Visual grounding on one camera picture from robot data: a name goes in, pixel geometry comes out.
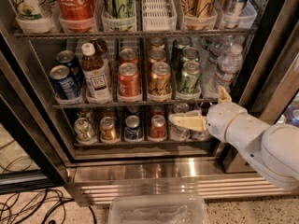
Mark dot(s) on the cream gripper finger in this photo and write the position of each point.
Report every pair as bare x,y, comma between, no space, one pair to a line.
224,96
192,120

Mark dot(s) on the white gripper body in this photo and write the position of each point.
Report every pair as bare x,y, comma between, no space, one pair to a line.
220,120

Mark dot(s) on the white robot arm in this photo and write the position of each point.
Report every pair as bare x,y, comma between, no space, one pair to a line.
271,150

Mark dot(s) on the bottom shelf clear bottle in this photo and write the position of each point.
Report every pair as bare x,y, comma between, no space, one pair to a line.
178,133

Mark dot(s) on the bottom shelf red can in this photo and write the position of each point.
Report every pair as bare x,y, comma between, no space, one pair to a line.
157,127

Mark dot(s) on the glass fridge door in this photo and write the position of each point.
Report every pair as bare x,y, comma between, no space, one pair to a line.
268,80

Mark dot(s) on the front gold can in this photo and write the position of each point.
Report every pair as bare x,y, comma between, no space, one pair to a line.
159,79

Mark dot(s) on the bottom shelf blue can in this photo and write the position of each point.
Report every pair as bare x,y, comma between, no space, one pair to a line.
133,130

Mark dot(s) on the front red cola can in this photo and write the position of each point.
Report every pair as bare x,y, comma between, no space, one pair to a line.
129,81

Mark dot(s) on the bottom shelf orange can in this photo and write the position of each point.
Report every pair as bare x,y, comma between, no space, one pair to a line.
108,129

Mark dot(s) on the top shelf gold can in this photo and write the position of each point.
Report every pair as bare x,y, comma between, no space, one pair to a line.
197,14

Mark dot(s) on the top shelf silver can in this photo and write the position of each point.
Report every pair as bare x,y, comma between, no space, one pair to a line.
232,9

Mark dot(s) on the bottom shelf white can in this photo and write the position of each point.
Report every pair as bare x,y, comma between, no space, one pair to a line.
84,129

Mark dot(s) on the stainless steel fridge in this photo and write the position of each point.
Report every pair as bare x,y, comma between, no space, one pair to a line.
98,173

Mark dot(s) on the front blue can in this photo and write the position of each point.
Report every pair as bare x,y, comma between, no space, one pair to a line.
63,82

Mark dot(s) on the rear blue can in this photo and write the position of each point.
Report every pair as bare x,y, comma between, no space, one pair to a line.
69,59

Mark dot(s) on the top shelf red cola can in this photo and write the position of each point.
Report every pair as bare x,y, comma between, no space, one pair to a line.
76,12

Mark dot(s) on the top shelf white green can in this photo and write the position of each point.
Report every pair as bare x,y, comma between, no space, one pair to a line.
33,9

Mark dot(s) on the front water bottle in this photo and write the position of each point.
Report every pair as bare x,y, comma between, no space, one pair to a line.
228,66

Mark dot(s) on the water bottle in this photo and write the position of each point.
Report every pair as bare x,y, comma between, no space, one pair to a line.
228,66
215,45

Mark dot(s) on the rear water bottle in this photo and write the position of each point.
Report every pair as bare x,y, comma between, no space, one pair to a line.
215,45

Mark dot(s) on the iced tea bottle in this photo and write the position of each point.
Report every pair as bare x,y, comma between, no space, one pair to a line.
95,72
100,46

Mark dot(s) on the clear plastic bin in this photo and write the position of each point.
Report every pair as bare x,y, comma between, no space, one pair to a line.
159,209

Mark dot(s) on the empty white plastic tray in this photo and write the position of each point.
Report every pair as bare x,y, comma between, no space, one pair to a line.
159,15

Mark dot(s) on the rear iced tea bottle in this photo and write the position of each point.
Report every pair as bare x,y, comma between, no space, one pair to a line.
100,46

